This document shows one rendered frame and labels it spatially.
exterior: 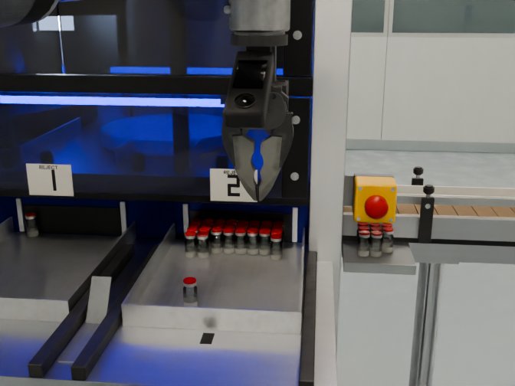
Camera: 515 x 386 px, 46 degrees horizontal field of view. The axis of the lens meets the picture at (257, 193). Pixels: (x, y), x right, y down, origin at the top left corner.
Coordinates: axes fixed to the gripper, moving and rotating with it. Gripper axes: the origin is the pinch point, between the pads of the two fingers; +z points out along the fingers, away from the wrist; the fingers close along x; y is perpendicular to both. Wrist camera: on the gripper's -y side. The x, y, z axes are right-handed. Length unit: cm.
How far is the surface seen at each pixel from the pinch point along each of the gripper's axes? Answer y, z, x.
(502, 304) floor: 187, 109, -94
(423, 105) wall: 488, 66, -101
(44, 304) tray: 1.7, 18.7, 31.6
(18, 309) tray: 1.6, 19.9, 35.8
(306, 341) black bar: -3.6, 19.5, -6.9
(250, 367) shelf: -7.2, 21.5, 0.2
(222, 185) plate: 27.5, 7.5, 9.1
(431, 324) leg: 42, 41, -33
